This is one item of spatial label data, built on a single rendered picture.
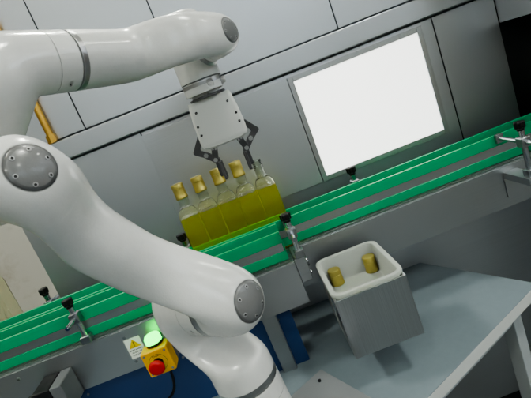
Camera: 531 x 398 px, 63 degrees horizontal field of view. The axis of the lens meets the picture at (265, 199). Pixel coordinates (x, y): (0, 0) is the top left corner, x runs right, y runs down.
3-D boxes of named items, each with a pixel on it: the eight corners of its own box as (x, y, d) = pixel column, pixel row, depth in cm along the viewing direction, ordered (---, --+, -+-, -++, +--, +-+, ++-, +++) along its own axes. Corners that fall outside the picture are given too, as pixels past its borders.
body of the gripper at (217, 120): (228, 82, 91) (248, 132, 93) (183, 99, 91) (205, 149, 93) (228, 80, 83) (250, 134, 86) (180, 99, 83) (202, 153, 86)
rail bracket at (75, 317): (98, 336, 115) (74, 294, 111) (88, 352, 107) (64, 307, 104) (84, 342, 115) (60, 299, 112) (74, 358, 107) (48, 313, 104)
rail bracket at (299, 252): (299, 241, 123) (284, 201, 120) (310, 262, 107) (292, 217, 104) (289, 245, 123) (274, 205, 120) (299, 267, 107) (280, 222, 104)
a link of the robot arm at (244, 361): (253, 408, 74) (193, 293, 68) (185, 395, 86) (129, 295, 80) (287, 358, 83) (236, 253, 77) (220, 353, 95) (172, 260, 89)
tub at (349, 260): (382, 266, 119) (372, 238, 117) (416, 302, 97) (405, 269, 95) (323, 289, 119) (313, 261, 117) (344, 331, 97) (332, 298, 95)
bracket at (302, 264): (309, 264, 123) (300, 242, 121) (315, 277, 114) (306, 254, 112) (297, 269, 123) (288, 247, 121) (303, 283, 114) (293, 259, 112)
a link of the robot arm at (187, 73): (231, 68, 86) (201, 82, 92) (205, 1, 83) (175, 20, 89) (205, 76, 80) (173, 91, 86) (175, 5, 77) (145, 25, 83)
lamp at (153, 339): (164, 335, 113) (160, 325, 112) (161, 344, 108) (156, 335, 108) (148, 341, 113) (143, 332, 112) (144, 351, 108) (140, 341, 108)
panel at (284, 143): (446, 131, 139) (416, 27, 131) (450, 132, 136) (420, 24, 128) (186, 233, 140) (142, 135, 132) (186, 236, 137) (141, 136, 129)
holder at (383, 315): (383, 283, 126) (367, 237, 123) (424, 332, 99) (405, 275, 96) (329, 305, 126) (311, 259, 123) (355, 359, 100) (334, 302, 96)
